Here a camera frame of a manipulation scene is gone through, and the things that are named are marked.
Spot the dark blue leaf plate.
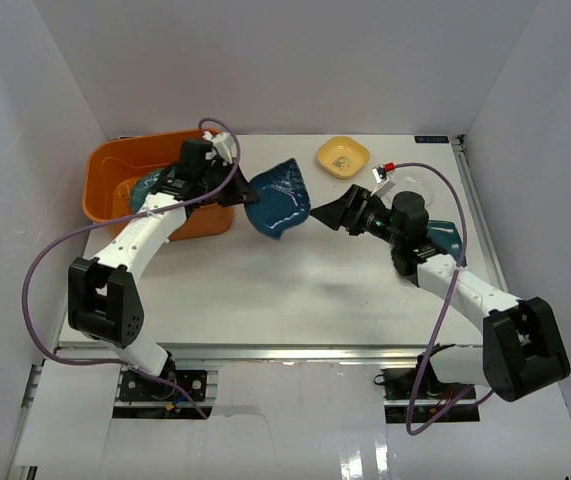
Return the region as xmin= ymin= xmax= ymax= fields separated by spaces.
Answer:
xmin=244 ymin=158 xmax=311 ymax=240

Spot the teal scalloped round plate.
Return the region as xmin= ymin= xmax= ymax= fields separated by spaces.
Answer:
xmin=129 ymin=169 xmax=163 ymax=213

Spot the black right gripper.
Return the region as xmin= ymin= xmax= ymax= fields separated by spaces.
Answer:
xmin=311 ymin=185 xmax=404 ymax=248

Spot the clear glass plate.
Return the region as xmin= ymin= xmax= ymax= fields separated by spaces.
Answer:
xmin=388 ymin=170 xmax=435 ymax=208

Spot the orange plastic bin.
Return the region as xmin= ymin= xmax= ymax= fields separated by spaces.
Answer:
xmin=82 ymin=129 xmax=235 ymax=241

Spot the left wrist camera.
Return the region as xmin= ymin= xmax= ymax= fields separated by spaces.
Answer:
xmin=202 ymin=131 xmax=236 ymax=164

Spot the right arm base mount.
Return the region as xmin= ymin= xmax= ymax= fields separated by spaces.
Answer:
xmin=373 ymin=367 xmax=481 ymax=424

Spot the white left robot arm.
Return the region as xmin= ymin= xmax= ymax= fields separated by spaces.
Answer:
xmin=67 ymin=132 xmax=259 ymax=399

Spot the yellow square bowl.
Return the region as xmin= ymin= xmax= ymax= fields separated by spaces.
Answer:
xmin=316 ymin=136 xmax=371 ymax=180

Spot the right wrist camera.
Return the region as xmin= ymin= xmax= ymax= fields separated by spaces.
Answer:
xmin=372 ymin=162 xmax=396 ymax=198

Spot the teal square plate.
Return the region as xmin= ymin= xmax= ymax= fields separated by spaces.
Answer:
xmin=427 ymin=220 xmax=462 ymax=260

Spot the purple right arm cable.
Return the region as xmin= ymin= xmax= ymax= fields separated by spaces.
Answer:
xmin=404 ymin=160 xmax=495 ymax=437

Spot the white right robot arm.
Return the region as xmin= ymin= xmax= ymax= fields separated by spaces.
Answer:
xmin=311 ymin=185 xmax=571 ymax=402

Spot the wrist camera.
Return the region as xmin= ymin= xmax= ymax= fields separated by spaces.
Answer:
xmin=372 ymin=162 xmax=396 ymax=198
xmin=202 ymin=131 xmax=236 ymax=164

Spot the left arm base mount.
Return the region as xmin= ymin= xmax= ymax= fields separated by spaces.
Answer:
xmin=116 ymin=369 xmax=208 ymax=402

